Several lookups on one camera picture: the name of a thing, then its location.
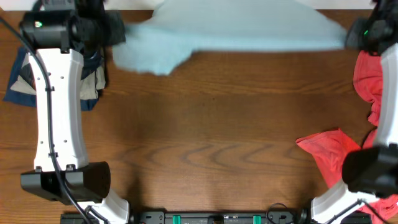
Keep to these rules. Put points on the folded beige garment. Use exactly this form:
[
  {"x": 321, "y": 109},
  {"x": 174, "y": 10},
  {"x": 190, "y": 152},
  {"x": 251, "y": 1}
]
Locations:
[{"x": 88, "y": 87}]

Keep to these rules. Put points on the folded navy blue garment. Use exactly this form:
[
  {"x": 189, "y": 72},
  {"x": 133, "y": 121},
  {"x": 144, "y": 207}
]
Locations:
[{"x": 30, "y": 100}]

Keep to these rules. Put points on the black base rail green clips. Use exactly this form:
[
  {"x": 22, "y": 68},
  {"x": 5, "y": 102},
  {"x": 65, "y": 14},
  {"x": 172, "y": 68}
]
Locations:
[{"x": 159, "y": 217}]

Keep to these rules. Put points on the black orange patterned shirt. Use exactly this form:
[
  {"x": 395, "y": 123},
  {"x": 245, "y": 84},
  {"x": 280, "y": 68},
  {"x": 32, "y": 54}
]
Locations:
[{"x": 90, "y": 65}]

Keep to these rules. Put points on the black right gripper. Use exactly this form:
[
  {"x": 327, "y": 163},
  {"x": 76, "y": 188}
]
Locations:
[{"x": 352, "y": 38}]

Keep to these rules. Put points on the light blue polo shirt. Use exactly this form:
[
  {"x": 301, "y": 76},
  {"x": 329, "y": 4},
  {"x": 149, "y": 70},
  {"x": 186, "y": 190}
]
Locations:
[{"x": 179, "y": 28}]

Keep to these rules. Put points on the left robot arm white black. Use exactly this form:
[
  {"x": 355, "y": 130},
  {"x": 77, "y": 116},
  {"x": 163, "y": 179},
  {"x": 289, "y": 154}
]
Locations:
[{"x": 58, "y": 39}]

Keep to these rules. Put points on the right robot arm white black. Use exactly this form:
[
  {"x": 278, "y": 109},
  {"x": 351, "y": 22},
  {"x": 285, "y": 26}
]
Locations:
[{"x": 371, "y": 174}]

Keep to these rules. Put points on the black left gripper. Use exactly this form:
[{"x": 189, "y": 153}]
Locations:
[{"x": 115, "y": 28}]

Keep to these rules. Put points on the red t-shirt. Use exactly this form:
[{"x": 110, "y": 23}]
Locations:
[{"x": 375, "y": 79}]

